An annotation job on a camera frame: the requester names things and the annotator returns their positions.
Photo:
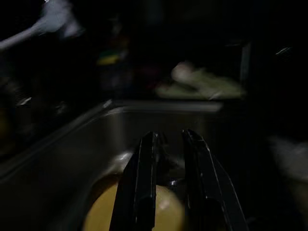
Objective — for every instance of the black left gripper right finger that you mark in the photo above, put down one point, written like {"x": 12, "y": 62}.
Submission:
{"x": 209, "y": 192}

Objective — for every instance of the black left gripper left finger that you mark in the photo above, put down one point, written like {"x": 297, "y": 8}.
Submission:
{"x": 137, "y": 192}

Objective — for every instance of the plain yellow plate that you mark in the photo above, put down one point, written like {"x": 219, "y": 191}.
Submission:
{"x": 101, "y": 211}

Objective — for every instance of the stainless steel sink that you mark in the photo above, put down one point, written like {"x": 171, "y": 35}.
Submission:
{"x": 72, "y": 144}

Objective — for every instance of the light green cloth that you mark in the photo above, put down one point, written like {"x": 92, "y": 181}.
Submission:
{"x": 211, "y": 84}

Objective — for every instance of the white plastic ladle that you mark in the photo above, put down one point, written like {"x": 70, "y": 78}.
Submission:
{"x": 183, "y": 69}

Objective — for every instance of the yellow green sponge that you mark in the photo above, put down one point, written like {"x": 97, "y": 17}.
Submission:
{"x": 108, "y": 57}

